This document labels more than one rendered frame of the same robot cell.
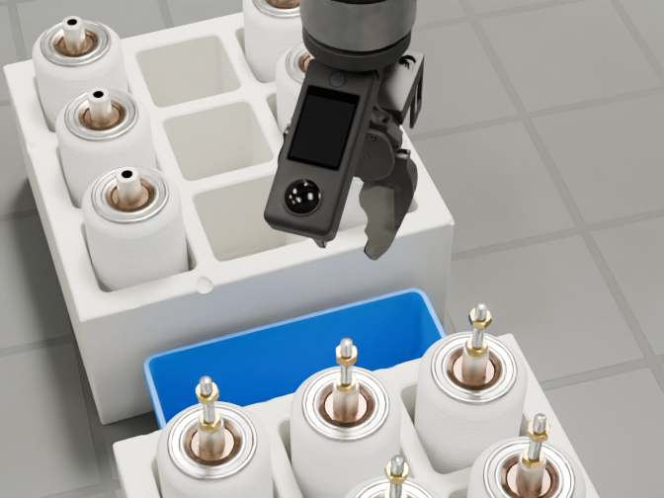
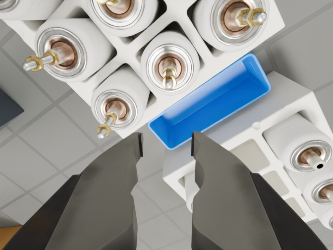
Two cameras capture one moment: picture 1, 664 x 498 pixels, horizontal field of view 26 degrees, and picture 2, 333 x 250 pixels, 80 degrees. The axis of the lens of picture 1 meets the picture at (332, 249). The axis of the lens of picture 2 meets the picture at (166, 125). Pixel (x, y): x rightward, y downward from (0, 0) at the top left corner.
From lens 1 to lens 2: 0.94 m
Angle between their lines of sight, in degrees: 17
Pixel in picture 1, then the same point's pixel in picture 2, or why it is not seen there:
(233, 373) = (230, 100)
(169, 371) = (257, 90)
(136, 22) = not seen: hidden behind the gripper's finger
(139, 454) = (269, 24)
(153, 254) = (287, 131)
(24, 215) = not seen: hidden behind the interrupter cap
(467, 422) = (110, 82)
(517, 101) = (167, 217)
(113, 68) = (323, 212)
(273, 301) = (223, 129)
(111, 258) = (307, 124)
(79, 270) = (317, 117)
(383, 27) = not seen: outside the picture
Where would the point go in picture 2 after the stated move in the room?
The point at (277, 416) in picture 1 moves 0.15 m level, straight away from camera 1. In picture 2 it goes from (206, 68) to (226, 131)
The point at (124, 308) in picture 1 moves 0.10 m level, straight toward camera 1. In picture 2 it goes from (292, 103) to (277, 61)
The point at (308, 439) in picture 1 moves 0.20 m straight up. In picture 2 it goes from (183, 41) to (198, 76)
